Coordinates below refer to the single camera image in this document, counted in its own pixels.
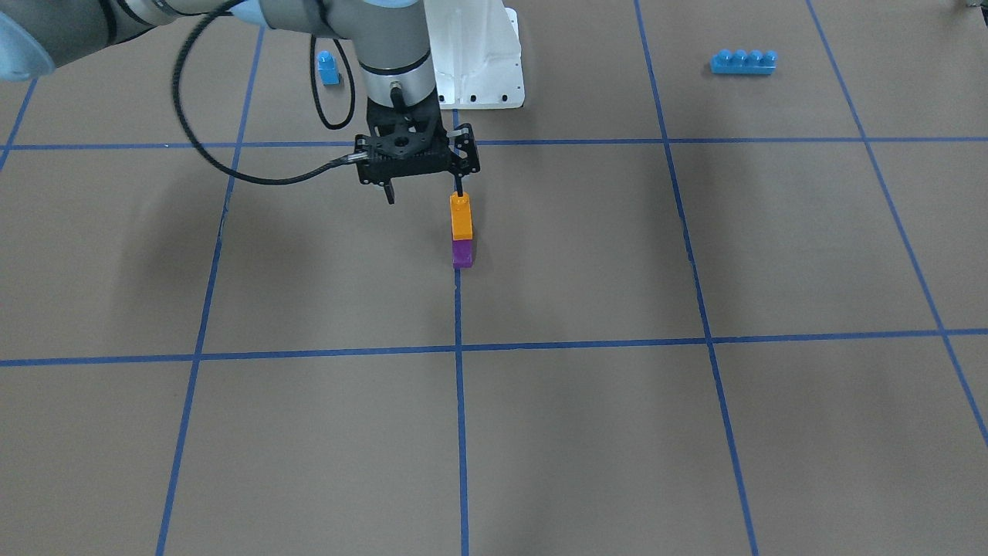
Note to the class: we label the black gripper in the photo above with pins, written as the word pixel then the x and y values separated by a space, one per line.
pixel 465 154

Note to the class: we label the purple trapezoid block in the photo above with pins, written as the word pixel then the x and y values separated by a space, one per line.
pixel 462 253

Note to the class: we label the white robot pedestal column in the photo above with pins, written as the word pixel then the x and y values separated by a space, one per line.
pixel 477 55

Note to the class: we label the orange trapezoid block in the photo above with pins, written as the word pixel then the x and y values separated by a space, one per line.
pixel 460 212

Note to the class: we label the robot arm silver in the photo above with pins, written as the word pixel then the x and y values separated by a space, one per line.
pixel 392 65

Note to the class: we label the small blue block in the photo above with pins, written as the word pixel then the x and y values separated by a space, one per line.
pixel 326 68

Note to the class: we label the long blue four-stud block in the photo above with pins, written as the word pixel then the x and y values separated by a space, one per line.
pixel 742 62

